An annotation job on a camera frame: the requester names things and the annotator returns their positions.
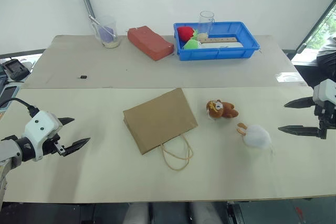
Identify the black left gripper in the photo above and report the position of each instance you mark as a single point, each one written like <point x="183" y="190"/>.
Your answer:
<point x="51" y="146"/>

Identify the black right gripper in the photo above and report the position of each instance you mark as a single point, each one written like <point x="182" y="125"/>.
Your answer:
<point x="328" y="117"/>

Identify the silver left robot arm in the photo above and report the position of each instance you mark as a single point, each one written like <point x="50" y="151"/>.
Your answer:
<point x="10" y="153"/>

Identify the brown paper bag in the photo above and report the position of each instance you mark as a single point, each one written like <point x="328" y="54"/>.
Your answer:
<point x="160" y="120"/>

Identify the white plush bunny toy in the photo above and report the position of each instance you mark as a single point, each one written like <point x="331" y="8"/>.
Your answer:
<point x="256" y="136"/>

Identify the small black clip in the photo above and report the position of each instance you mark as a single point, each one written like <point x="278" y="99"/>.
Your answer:
<point x="83" y="77"/>

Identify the person in dark clothes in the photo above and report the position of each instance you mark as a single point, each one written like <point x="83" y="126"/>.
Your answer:
<point x="326" y="58"/>

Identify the smartphone with blue case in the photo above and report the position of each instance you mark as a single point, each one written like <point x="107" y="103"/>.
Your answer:
<point x="8" y="95"/>

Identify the brown plush bear toy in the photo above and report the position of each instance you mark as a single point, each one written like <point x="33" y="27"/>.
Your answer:
<point x="223" y="110"/>

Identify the black handheld device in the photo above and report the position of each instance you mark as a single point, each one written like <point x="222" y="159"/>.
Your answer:
<point x="15" y="69"/>

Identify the clear plastic beaker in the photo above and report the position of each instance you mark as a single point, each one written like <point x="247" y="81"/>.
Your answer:
<point x="109" y="41"/>

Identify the white flat box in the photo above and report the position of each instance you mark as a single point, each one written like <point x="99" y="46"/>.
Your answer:
<point x="225" y="45"/>

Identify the blue plastic bin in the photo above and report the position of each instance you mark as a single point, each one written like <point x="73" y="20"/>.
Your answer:
<point x="218" y="53"/>

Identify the wooden ruler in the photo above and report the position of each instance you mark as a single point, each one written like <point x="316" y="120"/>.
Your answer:
<point x="223" y="40"/>

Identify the metal spoon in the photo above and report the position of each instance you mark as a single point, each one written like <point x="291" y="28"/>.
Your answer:
<point x="101" y="24"/>

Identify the red-brown brick-shaped pouch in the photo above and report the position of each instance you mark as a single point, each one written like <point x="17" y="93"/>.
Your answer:
<point x="149" y="41"/>

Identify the green plush toy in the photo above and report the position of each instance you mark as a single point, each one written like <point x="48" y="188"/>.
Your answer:
<point x="191" y="44"/>

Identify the clear glass measuring cup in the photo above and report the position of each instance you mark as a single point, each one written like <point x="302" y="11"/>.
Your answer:
<point x="206" y="26"/>

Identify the red strawberry plush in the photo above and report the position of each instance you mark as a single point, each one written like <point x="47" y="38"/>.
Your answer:
<point x="186" y="33"/>

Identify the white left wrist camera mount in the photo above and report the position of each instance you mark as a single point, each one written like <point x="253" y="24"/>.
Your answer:
<point x="42" y="125"/>

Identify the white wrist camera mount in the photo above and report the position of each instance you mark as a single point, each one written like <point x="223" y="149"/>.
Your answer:
<point x="42" y="125"/>
<point x="325" y="91"/>

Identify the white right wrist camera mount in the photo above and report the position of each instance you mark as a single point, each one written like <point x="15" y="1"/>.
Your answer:
<point x="325" y="91"/>

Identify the black window frame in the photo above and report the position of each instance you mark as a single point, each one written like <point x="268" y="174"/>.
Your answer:
<point x="315" y="24"/>

